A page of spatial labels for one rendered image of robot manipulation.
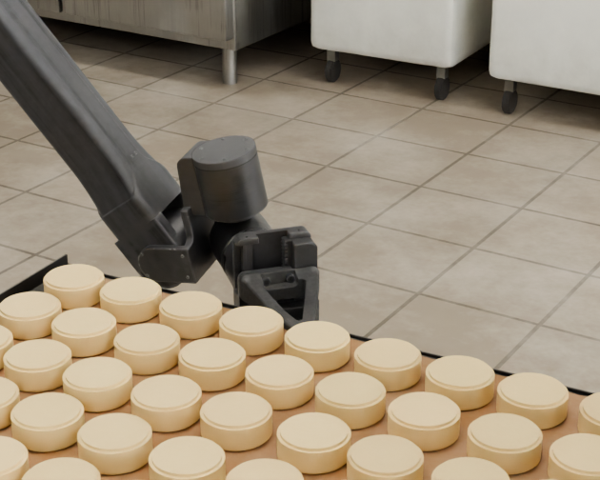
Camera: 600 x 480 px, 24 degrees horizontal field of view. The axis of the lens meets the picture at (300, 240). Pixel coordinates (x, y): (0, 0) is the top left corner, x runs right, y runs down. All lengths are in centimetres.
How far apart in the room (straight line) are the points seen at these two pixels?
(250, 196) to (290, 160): 281
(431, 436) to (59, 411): 25
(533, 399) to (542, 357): 200
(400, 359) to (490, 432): 11
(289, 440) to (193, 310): 20
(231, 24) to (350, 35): 39
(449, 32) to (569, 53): 41
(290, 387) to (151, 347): 12
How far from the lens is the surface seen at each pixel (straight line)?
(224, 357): 103
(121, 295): 112
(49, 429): 96
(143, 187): 125
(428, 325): 308
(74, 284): 115
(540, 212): 370
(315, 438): 93
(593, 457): 93
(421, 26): 445
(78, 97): 125
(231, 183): 119
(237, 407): 96
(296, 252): 115
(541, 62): 429
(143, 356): 104
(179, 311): 109
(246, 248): 115
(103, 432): 94
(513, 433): 94
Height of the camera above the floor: 142
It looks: 24 degrees down
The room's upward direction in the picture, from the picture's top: straight up
